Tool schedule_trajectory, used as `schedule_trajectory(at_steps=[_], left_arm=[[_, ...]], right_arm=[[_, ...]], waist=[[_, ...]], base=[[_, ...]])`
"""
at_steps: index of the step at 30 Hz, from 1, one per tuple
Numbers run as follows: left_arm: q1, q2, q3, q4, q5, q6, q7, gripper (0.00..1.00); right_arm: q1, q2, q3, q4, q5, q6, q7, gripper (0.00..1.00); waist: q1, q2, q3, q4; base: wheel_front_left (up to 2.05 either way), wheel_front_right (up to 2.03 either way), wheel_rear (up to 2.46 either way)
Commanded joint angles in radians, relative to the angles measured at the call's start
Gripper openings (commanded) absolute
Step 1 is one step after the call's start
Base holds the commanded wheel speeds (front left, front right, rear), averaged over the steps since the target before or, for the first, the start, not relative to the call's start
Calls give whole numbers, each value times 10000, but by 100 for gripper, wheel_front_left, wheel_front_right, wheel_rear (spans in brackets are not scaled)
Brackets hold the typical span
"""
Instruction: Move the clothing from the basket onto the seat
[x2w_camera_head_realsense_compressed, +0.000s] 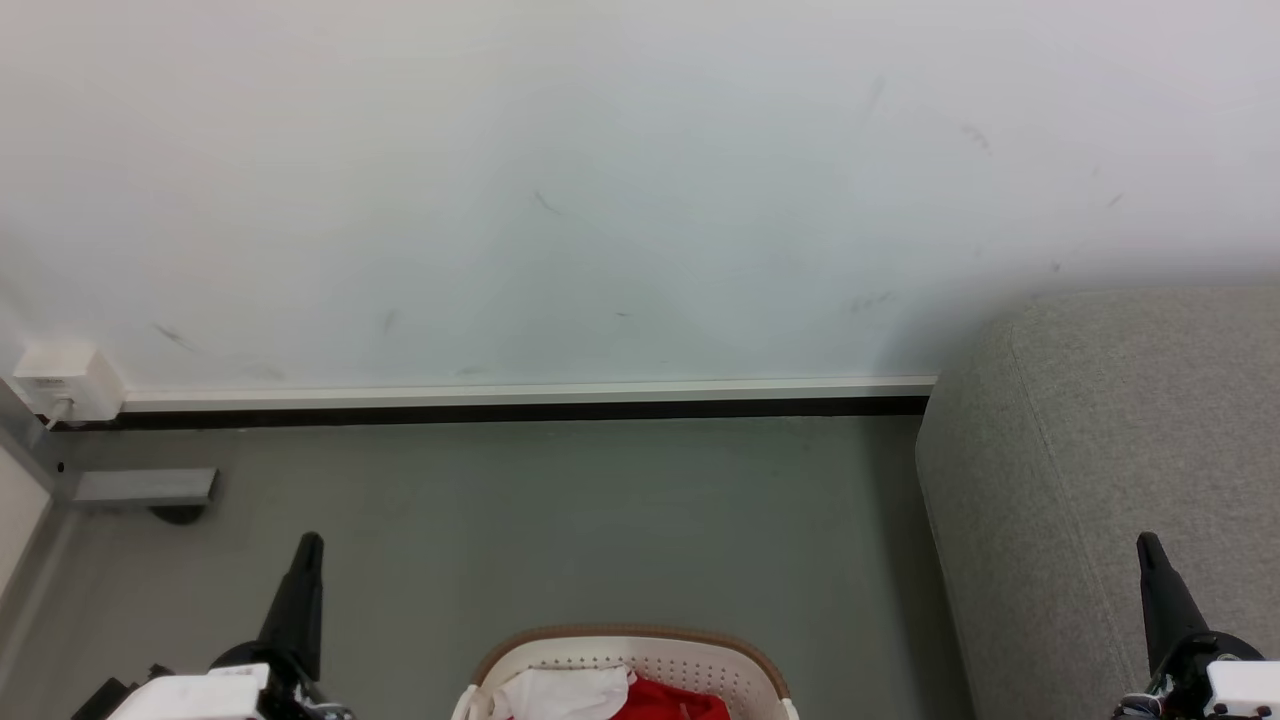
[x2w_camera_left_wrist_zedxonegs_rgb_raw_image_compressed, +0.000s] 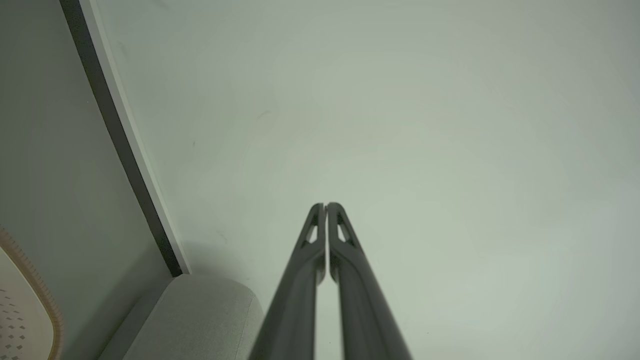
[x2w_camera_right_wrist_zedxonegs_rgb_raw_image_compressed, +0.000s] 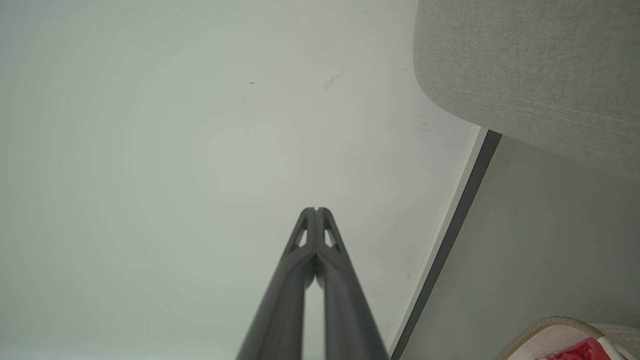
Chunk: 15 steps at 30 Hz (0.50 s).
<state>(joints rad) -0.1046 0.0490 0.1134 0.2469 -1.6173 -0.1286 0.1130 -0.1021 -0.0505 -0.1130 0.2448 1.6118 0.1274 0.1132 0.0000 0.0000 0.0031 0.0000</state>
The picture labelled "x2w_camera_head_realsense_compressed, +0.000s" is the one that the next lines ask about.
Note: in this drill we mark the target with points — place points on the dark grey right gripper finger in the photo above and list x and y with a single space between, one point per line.
1162 605

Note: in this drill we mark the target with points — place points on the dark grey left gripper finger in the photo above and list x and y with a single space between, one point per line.
298 610

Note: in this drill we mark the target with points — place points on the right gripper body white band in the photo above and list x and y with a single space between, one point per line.
1235 690

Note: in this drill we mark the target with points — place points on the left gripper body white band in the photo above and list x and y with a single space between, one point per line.
200 692

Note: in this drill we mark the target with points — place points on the red white printed jersey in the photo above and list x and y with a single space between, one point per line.
560 695

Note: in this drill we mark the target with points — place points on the red white shorts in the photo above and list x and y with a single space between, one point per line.
670 703

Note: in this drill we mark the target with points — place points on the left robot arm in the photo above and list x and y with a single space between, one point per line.
100 702

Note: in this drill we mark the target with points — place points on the black round floor foot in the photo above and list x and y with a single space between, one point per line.
178 515

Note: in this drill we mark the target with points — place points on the grey fabric sofa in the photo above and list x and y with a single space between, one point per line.
1100 450

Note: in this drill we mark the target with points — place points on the white side panel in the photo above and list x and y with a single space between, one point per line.
12 520

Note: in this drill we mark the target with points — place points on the white black baseboard strip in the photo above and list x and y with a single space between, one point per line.
500 395

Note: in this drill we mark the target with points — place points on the white power plug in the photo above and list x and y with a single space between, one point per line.
62 408

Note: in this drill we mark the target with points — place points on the grey metal foot bracket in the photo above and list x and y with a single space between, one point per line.
140 487

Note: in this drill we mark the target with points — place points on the grey metal frame leg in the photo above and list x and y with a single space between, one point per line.
25 445

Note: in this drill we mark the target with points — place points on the white wall socket box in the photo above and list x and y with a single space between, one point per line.
85 380

